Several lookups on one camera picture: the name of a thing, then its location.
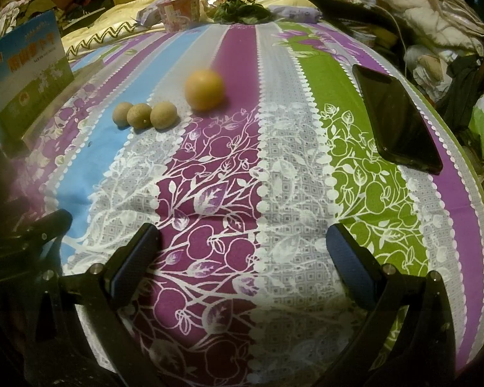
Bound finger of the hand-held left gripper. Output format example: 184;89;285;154
22;209;73;253

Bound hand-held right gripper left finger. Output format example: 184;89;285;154
24;223;162;387

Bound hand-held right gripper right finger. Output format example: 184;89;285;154
326;223;469;387

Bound striped floral bedsheet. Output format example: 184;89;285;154
22;20;484;387

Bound small brown longan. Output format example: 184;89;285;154
112;102;135;128
150;102;178;130
129;103;153;130

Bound blue cardboard box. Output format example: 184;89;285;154
0;10;75;158

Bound black smartphone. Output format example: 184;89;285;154
352;64;444;175

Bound orange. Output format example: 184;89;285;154
185;68;227;111

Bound green plastic bag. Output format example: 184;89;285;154
468;93;484;162

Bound cream quilt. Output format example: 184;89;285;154
60;0;319;63

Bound pink instant noodle cup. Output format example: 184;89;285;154
157;0;204;33

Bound dark bedside table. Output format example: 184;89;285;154
294;0;404;49

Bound pile of white bedding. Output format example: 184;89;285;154
371;0;484;57

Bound leafy green vegetable bunch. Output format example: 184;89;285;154
213;0;274;25

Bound white cable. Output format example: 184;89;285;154
371;0;408;65

